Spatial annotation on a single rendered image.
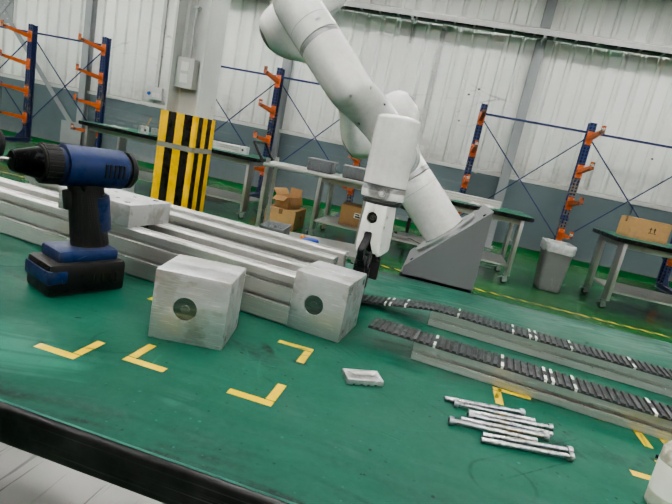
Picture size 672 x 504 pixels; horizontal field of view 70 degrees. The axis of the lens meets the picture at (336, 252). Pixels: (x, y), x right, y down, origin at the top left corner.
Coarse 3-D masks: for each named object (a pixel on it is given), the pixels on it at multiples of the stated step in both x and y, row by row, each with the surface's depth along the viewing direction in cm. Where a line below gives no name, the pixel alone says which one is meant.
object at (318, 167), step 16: (256, 144) 375; (272, 160) 426; (320, 160) 387; (272, 176) 429; (320, 176) 377; (336, 176) 379; (352, 176) 381; (272, 192) 431; (256, 224) 387; (272, 224) 402; (288, 224) 417; (320, 240) 428; (352, 256) 390
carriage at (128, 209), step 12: (60, 192) 88; (108, 192) 91; (120, 192) 93; (60, 204) 88; (120, 204) 84; (132, 204) 84; (144, 204) 86; (156, 204) 89; (168, 204) 93; (120, 216) 84; (132, 216) 84; (144, 216) 87; (156, 216) 90; (168, 216) 94
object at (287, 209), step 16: (288, 192) 622; (272, 208) 589; (288, 208) 594; (304, 208) 636; (352, 208) 576; (352, 224) 579; (624, 224) 536; (640, 224) 519; (656, 224) 517; (656, 240) 520
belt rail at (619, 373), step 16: (432, 320) 92; (448, 320) 91; (464, 320) 90; (480, 336) 89; (496, 336) 89; (512, 336) 87; (528, 352) 87; (544, 352) 87; (560, 352) 85; (576, 368) 85; (592, 368) 84; (608, 368) 84; (624, 368) 82; (640, 384) 82; (656, 384) 82
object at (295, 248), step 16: (176, 208) 112; (176, 224) 105; (192, 224) 102; (208, 224) 101; (224, 224) 108; (240, 224) 107; (240, 240) 101; (256, 240) 98; (272, 240) 98; (288, 240) 104; (304, 240) 104; (288, 256) 97; (304, 256) 95; (320, 256) 94; (336, 256) 95
